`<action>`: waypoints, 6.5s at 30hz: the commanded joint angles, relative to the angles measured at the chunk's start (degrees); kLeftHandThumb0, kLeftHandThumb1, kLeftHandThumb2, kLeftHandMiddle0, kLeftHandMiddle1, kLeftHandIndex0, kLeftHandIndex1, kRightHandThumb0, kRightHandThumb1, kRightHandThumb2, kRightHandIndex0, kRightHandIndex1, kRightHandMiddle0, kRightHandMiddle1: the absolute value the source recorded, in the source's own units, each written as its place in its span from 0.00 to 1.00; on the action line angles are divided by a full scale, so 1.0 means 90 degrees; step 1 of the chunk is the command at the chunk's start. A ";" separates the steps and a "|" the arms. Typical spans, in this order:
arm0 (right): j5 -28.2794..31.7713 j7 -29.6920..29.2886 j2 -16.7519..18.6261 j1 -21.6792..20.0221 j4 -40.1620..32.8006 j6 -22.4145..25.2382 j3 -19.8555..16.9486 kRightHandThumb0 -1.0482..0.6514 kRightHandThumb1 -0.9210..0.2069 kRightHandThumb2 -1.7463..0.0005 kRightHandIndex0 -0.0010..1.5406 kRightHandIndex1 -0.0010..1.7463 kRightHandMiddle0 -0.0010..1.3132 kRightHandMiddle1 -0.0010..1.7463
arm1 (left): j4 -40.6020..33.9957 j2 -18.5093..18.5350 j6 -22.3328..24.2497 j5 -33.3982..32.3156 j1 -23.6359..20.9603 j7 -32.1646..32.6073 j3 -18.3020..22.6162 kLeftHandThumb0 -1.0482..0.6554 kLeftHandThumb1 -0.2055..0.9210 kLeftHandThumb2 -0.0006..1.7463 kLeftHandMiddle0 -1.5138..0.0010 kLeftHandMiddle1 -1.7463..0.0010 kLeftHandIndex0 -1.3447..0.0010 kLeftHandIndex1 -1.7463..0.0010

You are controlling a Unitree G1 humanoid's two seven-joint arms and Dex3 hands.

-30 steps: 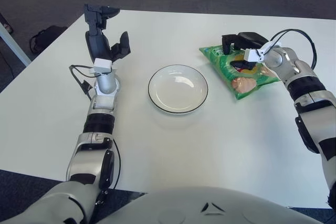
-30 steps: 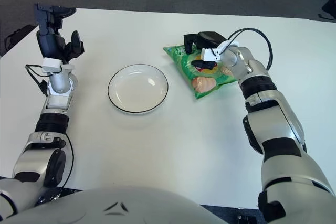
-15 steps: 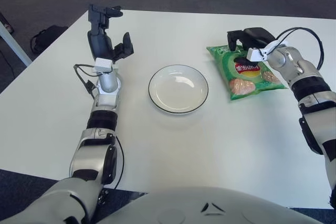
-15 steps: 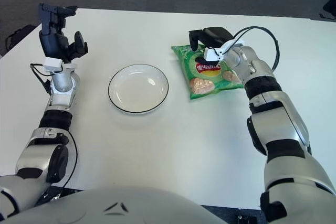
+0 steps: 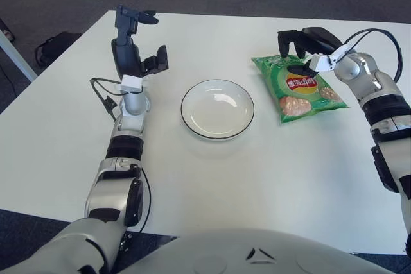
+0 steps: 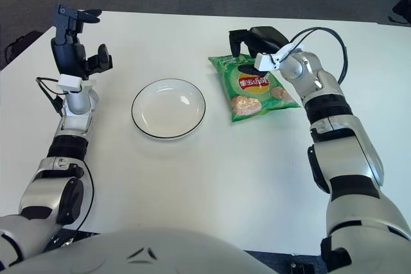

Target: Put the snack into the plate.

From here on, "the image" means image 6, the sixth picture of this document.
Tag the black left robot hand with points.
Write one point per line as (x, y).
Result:
(70, 52)

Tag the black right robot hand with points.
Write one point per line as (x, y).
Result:
(263, 39)

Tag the green potato chip bag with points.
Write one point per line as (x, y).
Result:
(253, 94)

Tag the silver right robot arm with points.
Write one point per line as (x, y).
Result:
(327, 94)

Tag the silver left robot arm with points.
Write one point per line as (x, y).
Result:
(64, 145)

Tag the white plate with black rim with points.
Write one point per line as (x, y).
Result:
(168, 110)

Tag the white right wrist connector box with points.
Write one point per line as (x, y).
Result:
(268, 60)

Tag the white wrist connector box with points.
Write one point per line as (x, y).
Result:
(72, 83)
(268, 60)

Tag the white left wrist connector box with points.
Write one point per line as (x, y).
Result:
(72, 83)

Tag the black backpack on floor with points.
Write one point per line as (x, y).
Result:
(22, 44)

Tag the silver robot torso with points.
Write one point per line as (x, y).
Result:
(144, 248)

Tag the black chair base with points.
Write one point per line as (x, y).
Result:
(300, 267)

